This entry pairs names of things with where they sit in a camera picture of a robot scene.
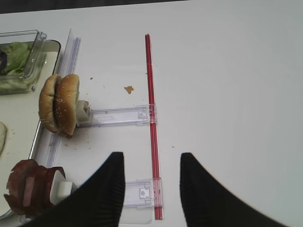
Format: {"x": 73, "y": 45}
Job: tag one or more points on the red meat slice stack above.
{"x": 29, "y": 187}

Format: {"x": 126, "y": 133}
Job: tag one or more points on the clear bun pusher track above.
{"x": 137, "y": 115}

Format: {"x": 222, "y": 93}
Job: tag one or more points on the right red plastic strip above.
{"x": 152, "y": 123}

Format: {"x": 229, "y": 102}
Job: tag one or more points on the white bun bottom slice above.
{"x": 3, "y": 134}

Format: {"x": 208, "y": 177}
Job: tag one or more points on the white bun pusher block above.
{"x": 83, "y": 113}

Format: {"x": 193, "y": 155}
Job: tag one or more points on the metal baking tray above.
{"x": 19, "y": 113}

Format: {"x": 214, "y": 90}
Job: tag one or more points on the sesame bun top inner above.
{"x": 46, "y": 104}

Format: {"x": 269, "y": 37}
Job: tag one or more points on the purple cabbage pieces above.
{"x": 3, "y": 60}

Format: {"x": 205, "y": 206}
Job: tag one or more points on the right clear long rail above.
{"x": 66, "y": 68}

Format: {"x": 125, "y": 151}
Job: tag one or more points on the sesame bun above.
{"x": 46, "y": 104}
{"x": 66, "y": 99}

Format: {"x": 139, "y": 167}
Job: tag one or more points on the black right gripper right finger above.
{"x": 206, "y": 203}

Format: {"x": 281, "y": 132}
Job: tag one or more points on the clear meat pusher track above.
{"x": 143, "y": 202}

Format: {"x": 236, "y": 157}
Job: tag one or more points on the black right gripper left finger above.
{"x": 97, "y": 203}

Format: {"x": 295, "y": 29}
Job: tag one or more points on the white meat pusher block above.
{"x": 61, "y": 188}

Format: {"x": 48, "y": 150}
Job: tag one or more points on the bread crumb chunk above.
{"x": 129, "y": 89}

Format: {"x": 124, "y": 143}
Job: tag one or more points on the green lettuce pieces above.
{"x": 17, "y": 60}

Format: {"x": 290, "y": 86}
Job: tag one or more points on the sesame bun top outer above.
{"x": 66, "y": 99}

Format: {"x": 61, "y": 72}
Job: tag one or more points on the clear plastic salad container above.
{"x": 37, "y": 58}

